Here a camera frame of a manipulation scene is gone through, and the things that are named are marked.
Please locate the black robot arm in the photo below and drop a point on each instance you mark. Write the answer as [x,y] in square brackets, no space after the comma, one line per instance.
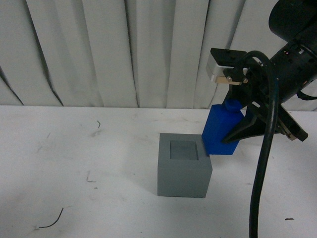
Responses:
[291,20]

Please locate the white pleated curtain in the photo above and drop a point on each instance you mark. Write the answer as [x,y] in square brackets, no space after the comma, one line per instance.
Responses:
[124,53]

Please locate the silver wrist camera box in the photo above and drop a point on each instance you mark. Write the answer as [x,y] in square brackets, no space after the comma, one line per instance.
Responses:
[223,65]

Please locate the blue block with knob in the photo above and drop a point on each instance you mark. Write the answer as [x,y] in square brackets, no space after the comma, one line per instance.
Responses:
[221,120]

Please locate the gray hollow cube base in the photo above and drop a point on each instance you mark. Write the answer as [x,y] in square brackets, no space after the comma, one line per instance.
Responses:
[184,168]

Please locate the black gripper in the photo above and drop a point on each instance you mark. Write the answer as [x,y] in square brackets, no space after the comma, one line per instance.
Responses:
[294,67]

